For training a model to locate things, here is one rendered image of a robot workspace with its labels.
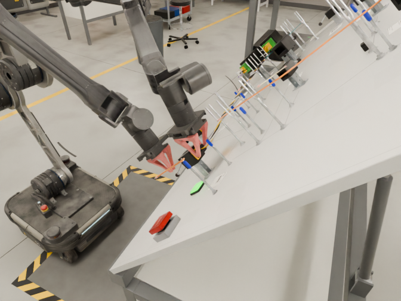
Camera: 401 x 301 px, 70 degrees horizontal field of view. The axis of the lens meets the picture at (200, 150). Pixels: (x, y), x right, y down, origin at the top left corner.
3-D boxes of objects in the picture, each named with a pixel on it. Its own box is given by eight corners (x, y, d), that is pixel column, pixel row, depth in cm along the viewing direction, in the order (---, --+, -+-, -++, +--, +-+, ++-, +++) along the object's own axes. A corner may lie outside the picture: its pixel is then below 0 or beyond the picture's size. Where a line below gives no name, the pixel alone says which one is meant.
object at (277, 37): (299, 46, 139) (280, 24, 137) (291, 59, 127) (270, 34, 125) (288, 55, 144) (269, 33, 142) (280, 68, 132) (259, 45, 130)
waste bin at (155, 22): (135, 68, 418) (128, 22, 380) (136, 57, 454) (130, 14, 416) (166, 67, 423) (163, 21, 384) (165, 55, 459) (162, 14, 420)
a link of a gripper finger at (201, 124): (218, 143, 77) (204, 113, 73) (206, 159, 72) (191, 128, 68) (198, 146, 81) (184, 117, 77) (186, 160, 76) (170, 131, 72)
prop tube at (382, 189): (354, 286, 64) (373, 181, 47) (354, 276, 65) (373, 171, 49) (370, 291, 62) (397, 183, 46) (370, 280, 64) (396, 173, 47)
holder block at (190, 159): (194, 160, 83) (185, 150, 82) (205, 153, 79) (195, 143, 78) (187, 169, 80) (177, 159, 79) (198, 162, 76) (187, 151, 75)
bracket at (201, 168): (210, 170, 82) (198, 157, 82) (215, 167, 81) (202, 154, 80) (202, 180, 79) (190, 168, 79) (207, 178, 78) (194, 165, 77)
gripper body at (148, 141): (171, 137, 86) (156, 117, 84) (151, 157, 79) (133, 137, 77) (160, 143, 90) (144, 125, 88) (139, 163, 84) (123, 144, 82)
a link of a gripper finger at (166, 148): (184, 162, 86) (164, 138, 84) (171, 178, 81) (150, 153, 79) (171, 167, 91) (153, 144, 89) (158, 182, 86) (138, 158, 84)
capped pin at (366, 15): (388, 50, 51) (358, 12, 49) (397, 45, 49) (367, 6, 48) (388, 53, 49) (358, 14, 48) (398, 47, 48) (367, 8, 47)
